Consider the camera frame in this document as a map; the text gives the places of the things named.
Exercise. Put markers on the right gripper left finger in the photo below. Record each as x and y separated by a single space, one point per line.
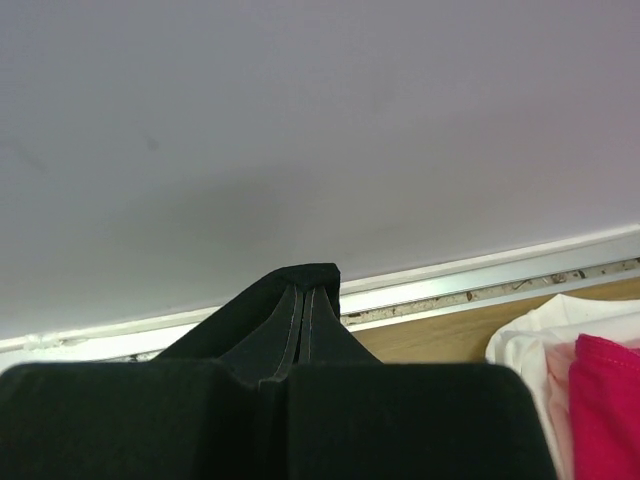
152 420

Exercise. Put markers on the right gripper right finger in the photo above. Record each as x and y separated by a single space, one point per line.
420 421

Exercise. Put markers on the black floral print t-shirt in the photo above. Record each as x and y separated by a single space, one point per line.
289 317

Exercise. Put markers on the folded white t-shirt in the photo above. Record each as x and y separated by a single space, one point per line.
540 347

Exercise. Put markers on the folded pink t-shirt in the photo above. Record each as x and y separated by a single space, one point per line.
604 409

